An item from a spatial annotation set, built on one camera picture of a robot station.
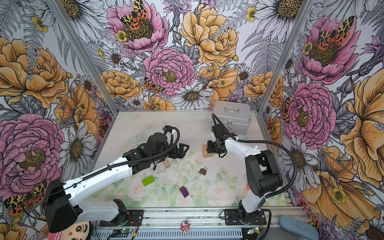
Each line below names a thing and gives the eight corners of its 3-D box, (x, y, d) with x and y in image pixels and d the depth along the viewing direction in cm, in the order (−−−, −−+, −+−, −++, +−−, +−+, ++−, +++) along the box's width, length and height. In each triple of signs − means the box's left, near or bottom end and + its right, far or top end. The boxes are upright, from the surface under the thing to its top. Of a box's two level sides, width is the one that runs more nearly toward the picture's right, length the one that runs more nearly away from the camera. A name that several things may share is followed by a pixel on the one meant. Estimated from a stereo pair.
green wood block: (144, 186, 86) (143, 184, 84) (142, 181, 88) (141, 179, 86) (155, 181, 88) (154, 179, 86) (153, 176, 90) (152, 174, 88)
